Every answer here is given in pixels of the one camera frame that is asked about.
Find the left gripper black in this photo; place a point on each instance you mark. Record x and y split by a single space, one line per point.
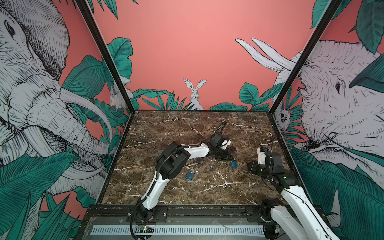
228 155

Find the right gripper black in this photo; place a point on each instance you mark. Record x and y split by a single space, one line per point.
253 169

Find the blue padlock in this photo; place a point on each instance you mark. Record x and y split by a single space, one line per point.
191 175
234 164

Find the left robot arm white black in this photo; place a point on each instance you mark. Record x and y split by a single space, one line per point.
169 165

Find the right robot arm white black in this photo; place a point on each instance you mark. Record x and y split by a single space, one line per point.
307 223

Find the dark grey padlock centre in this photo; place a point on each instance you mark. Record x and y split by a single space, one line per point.
199 161

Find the small green circuit board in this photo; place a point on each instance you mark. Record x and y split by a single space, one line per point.
144 230

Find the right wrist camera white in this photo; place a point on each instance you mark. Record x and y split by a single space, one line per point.
261 155

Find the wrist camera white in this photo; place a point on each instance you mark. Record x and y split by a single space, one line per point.
261 155
226 144

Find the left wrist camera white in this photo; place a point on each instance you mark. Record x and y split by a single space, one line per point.
226 144

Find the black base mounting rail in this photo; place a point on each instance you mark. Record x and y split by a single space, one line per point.
163 213

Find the white slotted cable duct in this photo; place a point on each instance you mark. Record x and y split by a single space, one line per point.
181 230

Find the right black corner post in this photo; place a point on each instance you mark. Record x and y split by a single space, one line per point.
325 19

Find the black corner post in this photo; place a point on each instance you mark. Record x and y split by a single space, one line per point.
97 36
325 19

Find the left black corner post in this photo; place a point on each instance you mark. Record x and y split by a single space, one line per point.
97 36

